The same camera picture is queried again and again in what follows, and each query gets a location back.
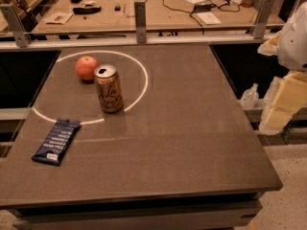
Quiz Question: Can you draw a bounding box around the dark blue snack bar wrapper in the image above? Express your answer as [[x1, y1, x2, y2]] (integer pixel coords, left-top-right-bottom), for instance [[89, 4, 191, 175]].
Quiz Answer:
[[32, 119, 81, 166]]

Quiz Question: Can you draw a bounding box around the orange LaCroix soda can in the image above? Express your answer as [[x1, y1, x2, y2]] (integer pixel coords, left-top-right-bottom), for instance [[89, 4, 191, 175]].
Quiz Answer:
[[94, 64, 124, 113]]

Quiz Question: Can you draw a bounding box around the right metal rail bracket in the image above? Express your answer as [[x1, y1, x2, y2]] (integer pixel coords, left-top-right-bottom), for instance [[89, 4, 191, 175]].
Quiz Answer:
[[250, 0, 275, 39]]

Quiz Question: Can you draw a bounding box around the brown envelope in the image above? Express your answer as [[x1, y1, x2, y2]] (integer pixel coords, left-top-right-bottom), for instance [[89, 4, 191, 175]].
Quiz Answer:
[[43, 11, 73, 25]]

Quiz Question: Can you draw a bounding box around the black power adapter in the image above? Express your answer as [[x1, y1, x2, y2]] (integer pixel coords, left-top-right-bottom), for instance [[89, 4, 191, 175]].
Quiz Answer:
[[194, 3, 215, 12]]

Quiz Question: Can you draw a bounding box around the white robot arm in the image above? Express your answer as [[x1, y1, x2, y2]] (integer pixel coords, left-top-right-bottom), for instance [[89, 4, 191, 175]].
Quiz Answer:
[[258, 2, 307, 135]]

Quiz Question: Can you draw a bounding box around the left metal rail bracket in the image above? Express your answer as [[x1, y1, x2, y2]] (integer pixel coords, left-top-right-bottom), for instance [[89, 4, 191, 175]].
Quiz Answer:
[[0, 4, 31, 48]]

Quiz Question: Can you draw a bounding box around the white card on table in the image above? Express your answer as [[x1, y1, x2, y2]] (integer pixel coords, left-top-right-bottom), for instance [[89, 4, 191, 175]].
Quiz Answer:
[[197, 11, 222, 25]]

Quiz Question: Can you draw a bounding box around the metal rail bracket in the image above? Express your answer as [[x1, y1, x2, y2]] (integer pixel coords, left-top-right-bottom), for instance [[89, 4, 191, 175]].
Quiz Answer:
[[134, 1, 147, 43], [250, 0, 275, 39], [0, 4, 31, 48]]

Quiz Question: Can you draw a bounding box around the horizontal metal rail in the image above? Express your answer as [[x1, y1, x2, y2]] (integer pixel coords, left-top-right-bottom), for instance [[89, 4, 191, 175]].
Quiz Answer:
[[0, 34, 274, 52]]

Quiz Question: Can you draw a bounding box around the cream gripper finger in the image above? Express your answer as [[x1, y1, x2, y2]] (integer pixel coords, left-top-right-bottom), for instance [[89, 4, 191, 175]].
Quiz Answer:
[[257, 32, 281, 56], [259, 71, 307, 135]]

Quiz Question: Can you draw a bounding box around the red apple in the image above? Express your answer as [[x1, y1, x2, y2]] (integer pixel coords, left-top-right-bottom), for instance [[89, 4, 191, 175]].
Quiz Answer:
[[75, 56, 100, 81]]

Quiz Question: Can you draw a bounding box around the black handheld device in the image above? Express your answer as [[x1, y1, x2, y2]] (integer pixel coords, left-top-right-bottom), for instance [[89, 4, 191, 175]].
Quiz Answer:
[[73, 7, 102, 14]]

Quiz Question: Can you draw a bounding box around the black cable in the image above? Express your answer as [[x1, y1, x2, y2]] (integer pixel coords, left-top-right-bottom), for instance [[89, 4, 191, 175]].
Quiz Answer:
[[161, 0, 241, 28]]

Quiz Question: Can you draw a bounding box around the clear sanitizer bottle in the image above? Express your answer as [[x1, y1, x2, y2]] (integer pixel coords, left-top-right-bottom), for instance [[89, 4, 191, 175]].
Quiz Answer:
[[240, 83, 259, 109]]

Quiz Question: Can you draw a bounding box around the middle metal rail bracket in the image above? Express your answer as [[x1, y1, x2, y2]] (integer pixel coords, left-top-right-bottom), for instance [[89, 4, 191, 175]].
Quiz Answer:
[[134, 1, 147, 43]]

